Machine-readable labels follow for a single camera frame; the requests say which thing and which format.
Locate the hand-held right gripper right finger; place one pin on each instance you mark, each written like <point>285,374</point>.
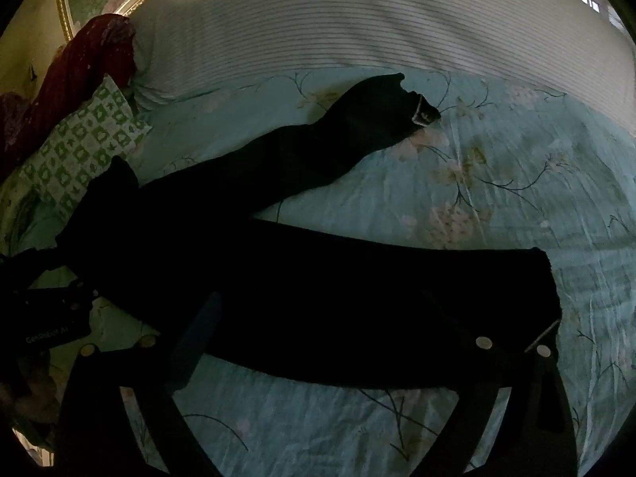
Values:
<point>486,410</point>

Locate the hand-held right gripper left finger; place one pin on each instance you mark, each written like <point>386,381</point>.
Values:
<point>191,343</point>

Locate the black pants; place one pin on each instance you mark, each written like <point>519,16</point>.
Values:
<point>298,283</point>

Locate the green checked pillow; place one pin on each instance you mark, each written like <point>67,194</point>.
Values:
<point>79,144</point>

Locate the teal floral bed sheet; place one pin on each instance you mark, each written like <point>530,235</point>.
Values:
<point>447,208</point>

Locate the dark red cloth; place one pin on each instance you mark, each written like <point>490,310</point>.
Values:
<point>74,74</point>

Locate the white striped blanket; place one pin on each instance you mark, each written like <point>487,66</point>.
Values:
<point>348,20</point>

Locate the bright window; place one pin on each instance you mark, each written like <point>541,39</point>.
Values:
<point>594,5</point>

